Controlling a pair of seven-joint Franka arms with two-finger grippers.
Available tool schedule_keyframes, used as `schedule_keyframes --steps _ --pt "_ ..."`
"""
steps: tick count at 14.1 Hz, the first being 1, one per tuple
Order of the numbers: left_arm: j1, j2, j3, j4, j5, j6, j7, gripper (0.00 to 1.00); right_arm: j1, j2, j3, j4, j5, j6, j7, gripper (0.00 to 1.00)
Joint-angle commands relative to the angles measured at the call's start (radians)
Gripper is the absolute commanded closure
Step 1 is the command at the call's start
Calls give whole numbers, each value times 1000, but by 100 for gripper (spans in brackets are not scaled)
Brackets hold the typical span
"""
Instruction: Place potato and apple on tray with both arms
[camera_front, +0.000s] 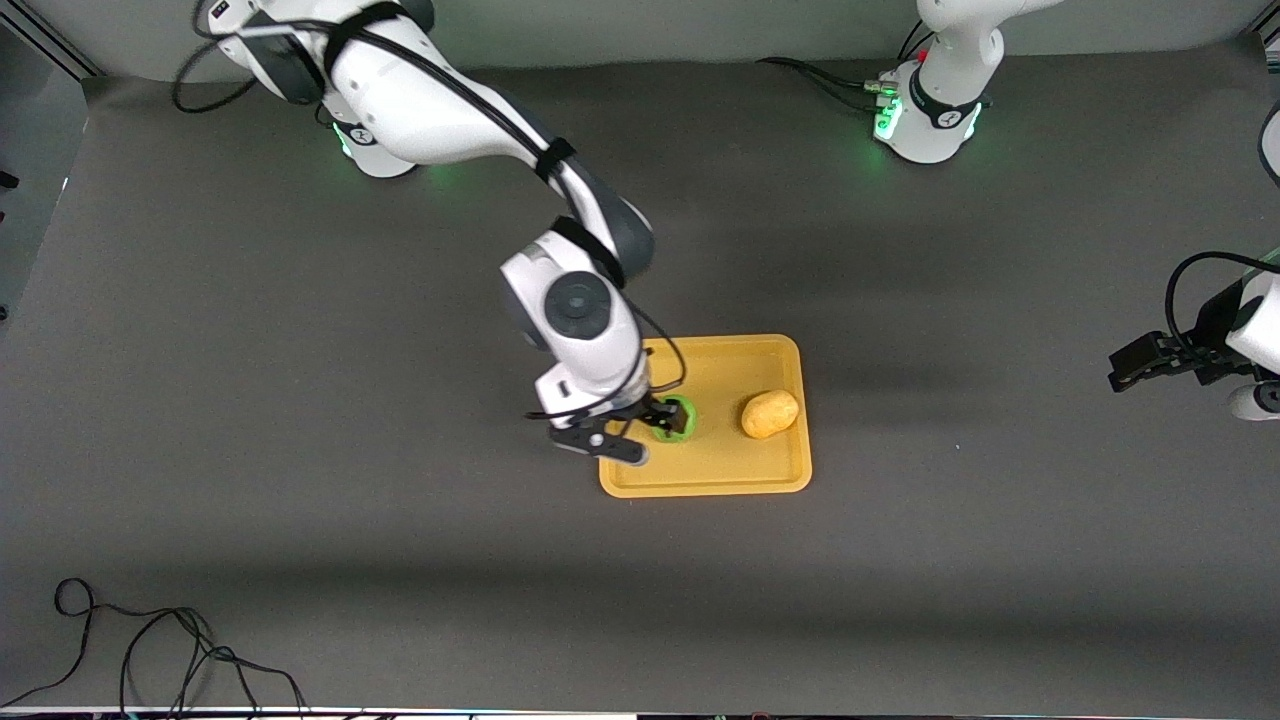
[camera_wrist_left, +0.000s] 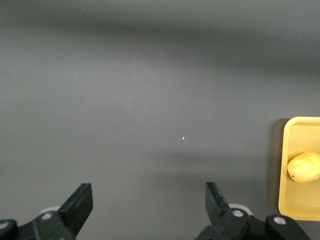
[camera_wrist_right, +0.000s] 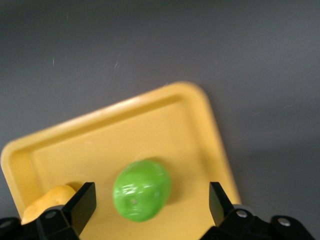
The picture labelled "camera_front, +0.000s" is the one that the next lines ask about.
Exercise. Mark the green apple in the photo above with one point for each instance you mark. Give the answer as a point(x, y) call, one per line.
point(678, 422)

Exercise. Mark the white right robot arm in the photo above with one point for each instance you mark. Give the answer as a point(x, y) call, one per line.
point(420, 100)

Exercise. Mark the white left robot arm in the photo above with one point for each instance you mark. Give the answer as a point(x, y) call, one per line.
point(940, 110)

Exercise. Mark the orange plastic tray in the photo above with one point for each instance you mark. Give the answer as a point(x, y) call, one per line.
point(730, 460)

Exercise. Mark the yellow potato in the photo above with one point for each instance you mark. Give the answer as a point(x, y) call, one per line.
point(769, 413)

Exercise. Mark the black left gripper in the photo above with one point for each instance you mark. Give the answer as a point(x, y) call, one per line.
point(1204, 357)

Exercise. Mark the aluminium frame rail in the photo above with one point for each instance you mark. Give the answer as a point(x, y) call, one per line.
point(50, 45)

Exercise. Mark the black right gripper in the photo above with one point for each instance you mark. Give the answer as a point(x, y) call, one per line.
point(657, 411)

